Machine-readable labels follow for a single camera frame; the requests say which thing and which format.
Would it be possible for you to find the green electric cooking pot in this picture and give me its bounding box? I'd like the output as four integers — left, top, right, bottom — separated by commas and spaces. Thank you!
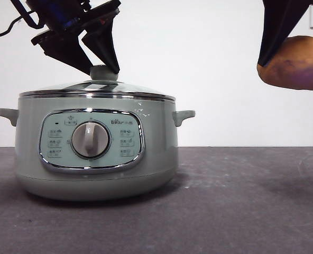
0, 95, 196, 203

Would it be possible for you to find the glass lid with green knob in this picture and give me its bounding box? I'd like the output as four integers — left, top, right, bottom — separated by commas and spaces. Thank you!
19, 65, 176, 100

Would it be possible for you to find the brown potato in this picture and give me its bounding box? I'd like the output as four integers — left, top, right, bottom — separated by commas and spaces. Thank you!
256, 35, 313, 92

